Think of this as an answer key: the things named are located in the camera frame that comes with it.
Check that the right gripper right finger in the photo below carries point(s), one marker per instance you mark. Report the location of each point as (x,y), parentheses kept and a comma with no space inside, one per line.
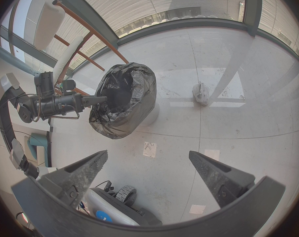
(213,176)

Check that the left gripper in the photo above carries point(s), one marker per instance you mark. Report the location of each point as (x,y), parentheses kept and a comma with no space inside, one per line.
(67,102)

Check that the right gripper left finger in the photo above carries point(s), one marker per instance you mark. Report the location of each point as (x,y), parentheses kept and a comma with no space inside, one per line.
(77,175)

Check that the black plastic bag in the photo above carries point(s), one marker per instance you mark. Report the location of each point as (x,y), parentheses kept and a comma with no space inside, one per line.
(137,107)

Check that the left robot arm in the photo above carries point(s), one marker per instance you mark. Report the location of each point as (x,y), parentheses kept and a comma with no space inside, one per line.
(3,122)

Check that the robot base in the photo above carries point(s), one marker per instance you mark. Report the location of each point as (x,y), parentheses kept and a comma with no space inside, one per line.
(109,206)

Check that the white trash bin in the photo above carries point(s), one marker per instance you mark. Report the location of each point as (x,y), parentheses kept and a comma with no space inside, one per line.
(152,115)

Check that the teal and white box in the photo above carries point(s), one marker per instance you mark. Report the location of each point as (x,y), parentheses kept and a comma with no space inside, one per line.
(37,139)

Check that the crumpled clear plastic wrapper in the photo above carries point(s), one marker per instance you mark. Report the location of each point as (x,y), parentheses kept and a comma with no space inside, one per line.
(200,94)

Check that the wooden chair with white cushions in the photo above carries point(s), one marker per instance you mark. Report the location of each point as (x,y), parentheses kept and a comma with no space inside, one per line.
(48,23)

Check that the window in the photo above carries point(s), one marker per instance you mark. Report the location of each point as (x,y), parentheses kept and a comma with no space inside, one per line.
(164,1)

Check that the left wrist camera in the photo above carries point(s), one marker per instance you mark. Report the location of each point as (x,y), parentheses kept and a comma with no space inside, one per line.
(69,85)

